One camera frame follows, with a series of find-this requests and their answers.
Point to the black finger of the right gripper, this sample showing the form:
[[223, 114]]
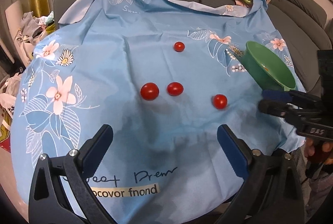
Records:
[[286, 96], [281, 108]]

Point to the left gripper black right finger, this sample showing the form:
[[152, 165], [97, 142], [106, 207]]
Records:
[[271, 192]]

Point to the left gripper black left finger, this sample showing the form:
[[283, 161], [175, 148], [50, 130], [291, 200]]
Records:
[[48, 202]]

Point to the green plastic bowl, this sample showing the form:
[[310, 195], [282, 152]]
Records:
[[266, 68]]

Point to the red cherry tomato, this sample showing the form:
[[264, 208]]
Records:
[[175, 89], [219, 101], [179, 46], [149, 91]]

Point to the right human hand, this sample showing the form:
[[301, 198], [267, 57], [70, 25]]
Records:
[[310, 150]]

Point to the grey sofa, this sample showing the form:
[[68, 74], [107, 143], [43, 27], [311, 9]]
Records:
[[131, 41]]

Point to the blue floral cloth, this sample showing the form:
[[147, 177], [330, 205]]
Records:
[[164, 165]]

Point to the clutter pile of clothes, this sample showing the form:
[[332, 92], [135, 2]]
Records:
[[27, 34]]

